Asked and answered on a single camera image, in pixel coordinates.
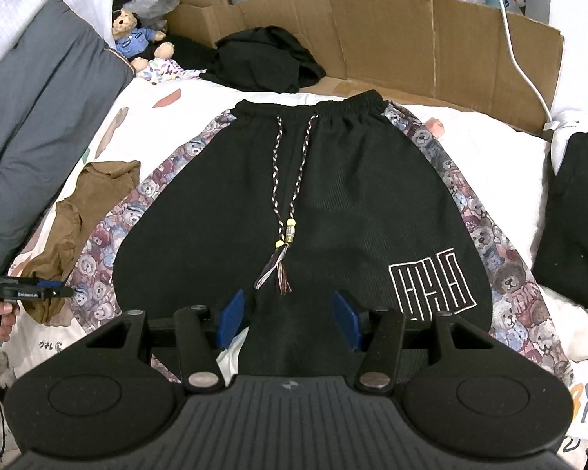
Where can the brown garment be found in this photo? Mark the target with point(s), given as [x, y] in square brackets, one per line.
[93, 196]

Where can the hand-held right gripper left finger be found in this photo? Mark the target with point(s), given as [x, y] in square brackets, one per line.
[233, 318]

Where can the white printed bedsheet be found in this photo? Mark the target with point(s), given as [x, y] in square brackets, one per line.
[509, 166]

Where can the crumpled black garment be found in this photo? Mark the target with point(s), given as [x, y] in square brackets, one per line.
[259, 63]

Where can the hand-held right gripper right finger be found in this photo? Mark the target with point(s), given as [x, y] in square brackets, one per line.
[345, 318]

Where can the brown cardboard box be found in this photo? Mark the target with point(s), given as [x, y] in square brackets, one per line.
[397, 44]

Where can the teddy bear in blue shirt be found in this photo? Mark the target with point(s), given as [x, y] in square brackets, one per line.
[132, 36]

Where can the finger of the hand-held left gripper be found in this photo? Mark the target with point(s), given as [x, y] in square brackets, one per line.
[49, 291]

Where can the black garment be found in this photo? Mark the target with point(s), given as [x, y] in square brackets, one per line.
[259, 63]
[578, 235]

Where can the doll in floral clothes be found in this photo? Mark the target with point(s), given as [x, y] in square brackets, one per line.
[164, 66]

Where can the white cloth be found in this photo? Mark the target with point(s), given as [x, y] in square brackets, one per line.
[566, 129]

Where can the black pants with bear print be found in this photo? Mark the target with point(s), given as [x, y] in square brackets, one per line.
[348, 196]

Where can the grey cushion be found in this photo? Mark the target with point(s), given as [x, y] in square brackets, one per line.
[39, 122]

